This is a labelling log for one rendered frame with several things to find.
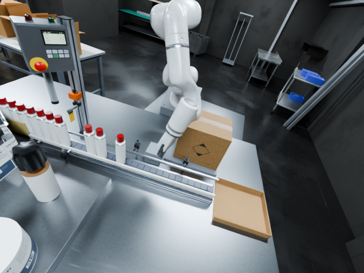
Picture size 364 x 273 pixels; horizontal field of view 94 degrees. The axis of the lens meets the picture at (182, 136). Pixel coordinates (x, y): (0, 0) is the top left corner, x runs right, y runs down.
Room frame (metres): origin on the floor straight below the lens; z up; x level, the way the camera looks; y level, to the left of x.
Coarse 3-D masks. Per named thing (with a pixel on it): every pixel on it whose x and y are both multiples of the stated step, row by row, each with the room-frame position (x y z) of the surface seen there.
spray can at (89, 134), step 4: (88, 124) 0.62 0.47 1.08; (84, 128) 0.59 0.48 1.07; (88, 128) 0.59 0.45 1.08; (84, 132) 0.59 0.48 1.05; (88, 132) 0.59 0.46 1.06; (92, 132) 0.61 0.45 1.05; (84, 136) 0.58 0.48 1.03; (88, 136) 0.58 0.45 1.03; (92, 136) 0.60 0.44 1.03; (88, 140) 0.58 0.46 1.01; (92, 140) 0.59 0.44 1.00; (88, 144) 0.58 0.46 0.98; (92, 144) 0.59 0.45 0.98; (88, 148) 0.58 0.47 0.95; (92, 148) 0.59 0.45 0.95; (88, 152) 0.58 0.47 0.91; (92, 152) 0.59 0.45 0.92; (96, 152) 0.61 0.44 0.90
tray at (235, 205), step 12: (228, 180) 0.71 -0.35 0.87; (216, 192) 0.62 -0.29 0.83; (228, 192) 0.65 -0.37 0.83; (240, 192) 0.67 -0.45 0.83; (252, 192) 0.70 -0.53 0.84; (216, 204) 0.54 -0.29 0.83; (228, 204) 0.57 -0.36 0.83; (240, 204) 0.59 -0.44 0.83; (252, 204) 0.61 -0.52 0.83; (264, 204) 0.62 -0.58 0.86; (216, 216) 0.48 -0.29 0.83; (228, 216) 0.49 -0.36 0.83; (240, 216) 0.52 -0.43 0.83; (252, 216) 0.54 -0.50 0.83; (264, 216) 0.55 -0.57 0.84; (240, 228) 0.44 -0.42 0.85; (252, 228) 0.47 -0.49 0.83; (264, 228) 0.49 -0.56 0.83
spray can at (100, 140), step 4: (96, 128) 0.60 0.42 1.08; (100, 128) 0.61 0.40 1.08; (96, 132) 0.59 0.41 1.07; (100, 132) 0.59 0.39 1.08; (96, 136) 0.59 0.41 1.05; (100, 136) 0.59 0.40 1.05; (104, 136) 0.61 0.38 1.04; (96, 140) 0.58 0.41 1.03; (100, 140) 0.58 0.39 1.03; (104, 140) 0.60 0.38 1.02; (96, 144) 0.58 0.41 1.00; (100, 144) 0.58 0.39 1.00; (104, 144) 0.60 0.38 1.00; (96, 148) 0.58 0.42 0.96; (100, 148) 0.58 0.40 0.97; (104, 148) 0.59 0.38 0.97; (100, 152) 0.58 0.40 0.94; (104, 152) 0.59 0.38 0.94; (100, 156) 0.58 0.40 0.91; (104, 156) 0.59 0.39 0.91
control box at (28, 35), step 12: (12, 24) 0.64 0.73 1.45; (24, 24) 0.63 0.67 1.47; (36, 24) 0.66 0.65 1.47; (48, 24) 0.69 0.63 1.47; (60, 24) 0.73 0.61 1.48; (24, 36) 0.62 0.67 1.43; (36, 36) 0.65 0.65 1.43; (24, 48) 0.61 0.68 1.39; (36, 48) 0.64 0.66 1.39; (48, 48) 0.67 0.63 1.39; (60, 48) 0.70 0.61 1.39; (36, 60) 0.63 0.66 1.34; (48, 60) 0.66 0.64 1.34; (60, 60) 0.70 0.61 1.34; (72, 60) 0.73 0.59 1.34; (36, 72) 0.62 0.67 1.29; (48, 72) 0.66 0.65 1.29
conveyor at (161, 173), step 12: (48, 144) 0.58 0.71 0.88; (72, 144) 0.63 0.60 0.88; (84, 156) 0.57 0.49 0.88; (108, 156) 0.62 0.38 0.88; (120, 168) 0.56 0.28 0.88; (144, 168) 0.61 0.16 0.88; (156, 168) 0.63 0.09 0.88; (156, 180) 0.55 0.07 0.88; (180, 180) 0.60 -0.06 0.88; (192, 180) 0.62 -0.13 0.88; (192, 192) 0.54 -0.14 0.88
